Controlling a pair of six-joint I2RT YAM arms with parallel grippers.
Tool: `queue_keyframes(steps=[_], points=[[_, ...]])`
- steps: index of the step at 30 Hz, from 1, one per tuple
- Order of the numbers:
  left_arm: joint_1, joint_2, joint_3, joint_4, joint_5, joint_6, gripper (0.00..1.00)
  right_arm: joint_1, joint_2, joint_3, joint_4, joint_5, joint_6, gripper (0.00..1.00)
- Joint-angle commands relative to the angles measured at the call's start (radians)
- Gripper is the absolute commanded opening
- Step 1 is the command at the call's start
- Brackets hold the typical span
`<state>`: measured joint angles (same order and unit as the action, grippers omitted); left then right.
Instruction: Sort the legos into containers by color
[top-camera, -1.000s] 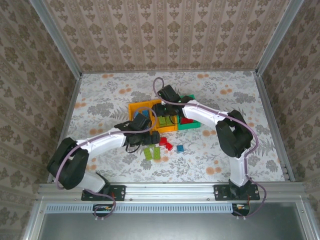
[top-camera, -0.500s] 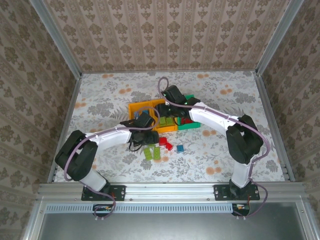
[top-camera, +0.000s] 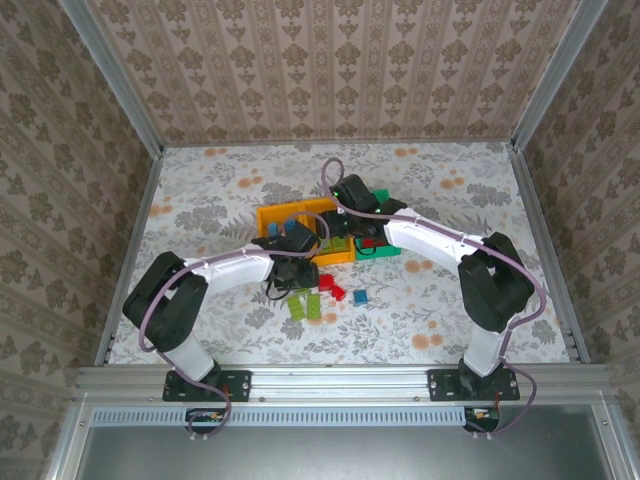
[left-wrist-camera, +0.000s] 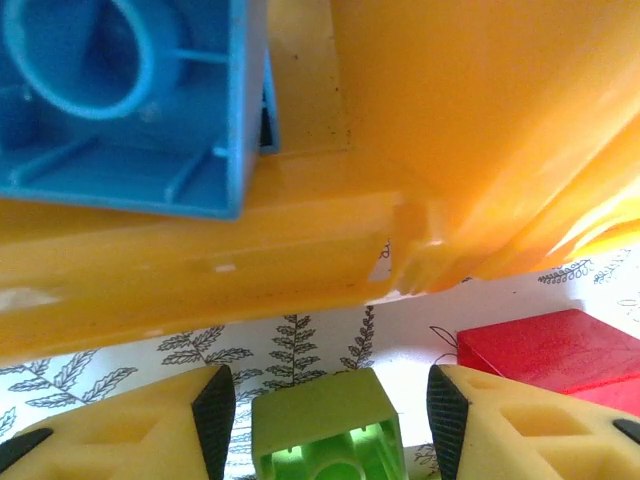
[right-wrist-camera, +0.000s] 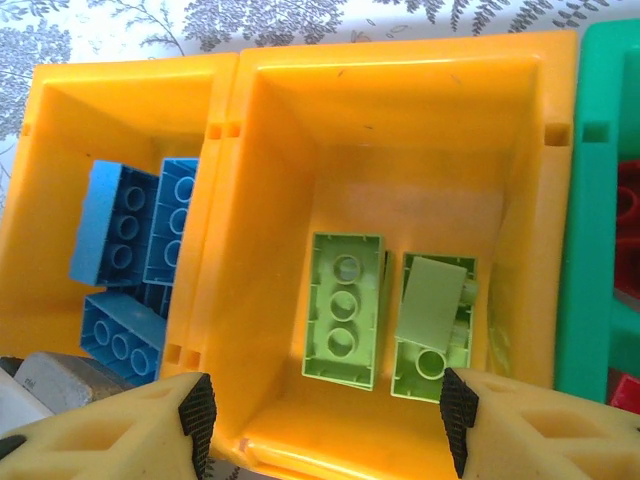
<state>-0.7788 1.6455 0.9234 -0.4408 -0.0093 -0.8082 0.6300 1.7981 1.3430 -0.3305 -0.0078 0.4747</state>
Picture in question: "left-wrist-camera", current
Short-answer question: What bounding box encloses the blue lego brick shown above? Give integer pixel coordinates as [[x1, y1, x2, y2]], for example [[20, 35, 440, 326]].
[[0, 0, 282, 221]]

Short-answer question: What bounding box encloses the square red lego brick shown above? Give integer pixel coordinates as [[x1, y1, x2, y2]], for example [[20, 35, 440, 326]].
[[455, 308, 640, 419]]

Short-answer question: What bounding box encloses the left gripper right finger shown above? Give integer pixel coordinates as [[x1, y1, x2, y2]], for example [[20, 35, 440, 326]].
[[426, 363, 640, 480]]

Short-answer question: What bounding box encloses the orange plastic bin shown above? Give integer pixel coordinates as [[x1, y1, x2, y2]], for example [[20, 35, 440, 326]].
[[0, 0, 431, 374], [339, 0, 640, 296]]

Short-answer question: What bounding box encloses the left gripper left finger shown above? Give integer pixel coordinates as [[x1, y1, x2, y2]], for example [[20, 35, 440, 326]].
[[0, 363, 237, 480]]

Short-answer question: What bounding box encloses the small green lego brick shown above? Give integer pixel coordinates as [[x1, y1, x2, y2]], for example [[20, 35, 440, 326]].
[[249, 368, 407, 480]]

